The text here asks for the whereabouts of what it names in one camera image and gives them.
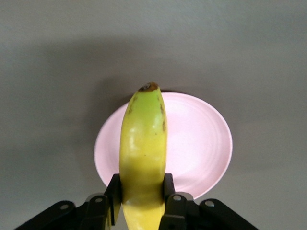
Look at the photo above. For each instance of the pink plate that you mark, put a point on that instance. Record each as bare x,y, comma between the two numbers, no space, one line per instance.
196,148

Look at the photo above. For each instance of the yellow banana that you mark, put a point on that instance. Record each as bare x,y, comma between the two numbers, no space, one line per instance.
144,155

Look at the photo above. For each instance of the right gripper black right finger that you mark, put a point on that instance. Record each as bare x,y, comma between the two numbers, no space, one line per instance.
182,210

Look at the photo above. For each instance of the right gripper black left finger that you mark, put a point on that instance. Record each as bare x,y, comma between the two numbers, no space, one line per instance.
96,210

